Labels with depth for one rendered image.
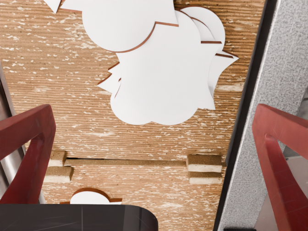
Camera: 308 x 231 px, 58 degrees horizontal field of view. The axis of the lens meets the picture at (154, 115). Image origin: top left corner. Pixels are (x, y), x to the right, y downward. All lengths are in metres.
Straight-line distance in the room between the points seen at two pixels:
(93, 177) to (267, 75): 0.35
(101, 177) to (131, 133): 0.12
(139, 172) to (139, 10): 0.31
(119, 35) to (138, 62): 0.05
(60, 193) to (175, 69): 0.37
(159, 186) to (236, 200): 0.18
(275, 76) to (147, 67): 0.22
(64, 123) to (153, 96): 0.18
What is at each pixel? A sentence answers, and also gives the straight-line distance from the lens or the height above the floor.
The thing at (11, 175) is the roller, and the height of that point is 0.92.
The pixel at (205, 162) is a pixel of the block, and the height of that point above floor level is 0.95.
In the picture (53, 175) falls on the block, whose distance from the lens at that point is 0.52.
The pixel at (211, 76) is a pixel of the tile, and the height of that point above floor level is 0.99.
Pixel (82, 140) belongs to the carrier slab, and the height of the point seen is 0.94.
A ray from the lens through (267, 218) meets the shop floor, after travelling 2.40.
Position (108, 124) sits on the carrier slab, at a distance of 0.46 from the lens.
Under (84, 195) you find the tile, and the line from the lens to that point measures 0.57.
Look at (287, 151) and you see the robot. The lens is 1.57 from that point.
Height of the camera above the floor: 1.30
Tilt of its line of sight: 56 degrees down
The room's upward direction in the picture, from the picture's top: 180 degrees counter-clockwise
